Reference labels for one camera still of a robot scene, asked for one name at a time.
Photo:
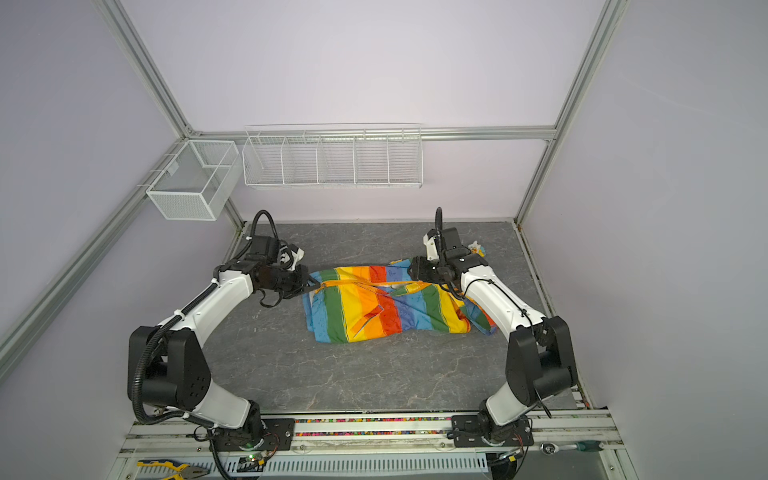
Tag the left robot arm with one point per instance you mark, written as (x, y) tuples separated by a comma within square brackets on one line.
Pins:
[(168, 375)]

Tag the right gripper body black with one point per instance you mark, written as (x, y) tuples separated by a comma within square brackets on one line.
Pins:
[(430, 271)]

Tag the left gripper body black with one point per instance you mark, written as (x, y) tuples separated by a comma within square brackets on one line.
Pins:
[(288, 283)]

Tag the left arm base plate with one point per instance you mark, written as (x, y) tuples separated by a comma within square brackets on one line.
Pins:
[(270, 434)]

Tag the small yellow white toy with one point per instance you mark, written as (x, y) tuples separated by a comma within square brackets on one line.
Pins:
[(477, 248)]

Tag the green handled screwdriver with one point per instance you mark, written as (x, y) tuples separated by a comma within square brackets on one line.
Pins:
[(585, 446)]

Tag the rainbow striped jacket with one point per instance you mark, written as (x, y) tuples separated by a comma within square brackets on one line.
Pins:
[(361, 303)]

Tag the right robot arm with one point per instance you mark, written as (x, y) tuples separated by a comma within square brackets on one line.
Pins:
[(540, 360)]

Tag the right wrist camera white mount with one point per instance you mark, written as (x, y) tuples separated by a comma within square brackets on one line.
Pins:
[(432, 243)]

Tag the white slotted cable duct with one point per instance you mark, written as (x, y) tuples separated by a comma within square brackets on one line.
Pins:
[(376, 465)]

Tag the yellow handled pliers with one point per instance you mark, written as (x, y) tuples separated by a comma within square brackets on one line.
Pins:
[(180, 470)]

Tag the white mesh box basket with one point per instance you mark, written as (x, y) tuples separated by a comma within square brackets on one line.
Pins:
[(197, 181)]

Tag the white wire basket long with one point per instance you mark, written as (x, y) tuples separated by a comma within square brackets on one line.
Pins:
[(333, 155)]

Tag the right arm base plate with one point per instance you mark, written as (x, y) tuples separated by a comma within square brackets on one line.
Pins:
[(479, 430)]

